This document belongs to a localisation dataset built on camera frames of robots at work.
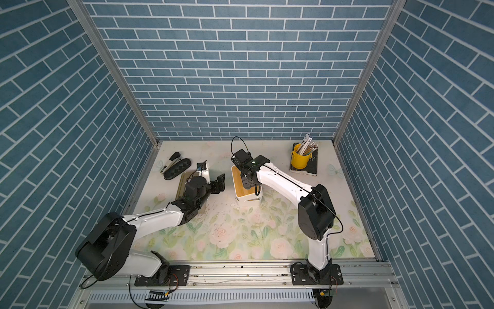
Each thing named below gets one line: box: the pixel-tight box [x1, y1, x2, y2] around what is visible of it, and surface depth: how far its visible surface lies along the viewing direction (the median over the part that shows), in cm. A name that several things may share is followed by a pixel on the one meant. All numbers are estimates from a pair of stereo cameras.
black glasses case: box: [163, 158, 192, 181], surface depth 106 cm
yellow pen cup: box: [290, 143, 312, 170], surface depth 104 cm
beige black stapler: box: [160, 151, 183, 174], surface depth 108 cm
